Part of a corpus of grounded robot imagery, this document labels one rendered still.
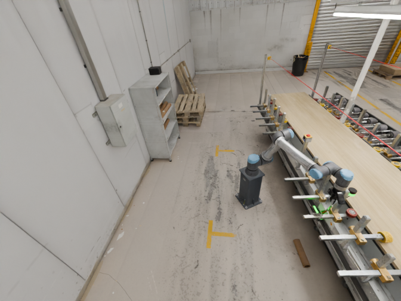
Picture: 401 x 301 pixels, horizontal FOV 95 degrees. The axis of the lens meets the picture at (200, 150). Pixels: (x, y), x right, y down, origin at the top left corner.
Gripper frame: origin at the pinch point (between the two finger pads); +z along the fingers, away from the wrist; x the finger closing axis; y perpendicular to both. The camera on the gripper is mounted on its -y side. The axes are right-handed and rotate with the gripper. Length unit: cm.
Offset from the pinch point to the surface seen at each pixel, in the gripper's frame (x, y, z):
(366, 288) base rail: -7, -53, 31
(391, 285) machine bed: -28, -51, 33
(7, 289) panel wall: 262, -58, 8
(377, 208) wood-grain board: -44.6, 1.9, 11.1
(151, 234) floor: 196, 32, 101
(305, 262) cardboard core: 4, -11, 94
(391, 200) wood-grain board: -63, 10, 11
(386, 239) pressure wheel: -25.9, -29.7, 4.6
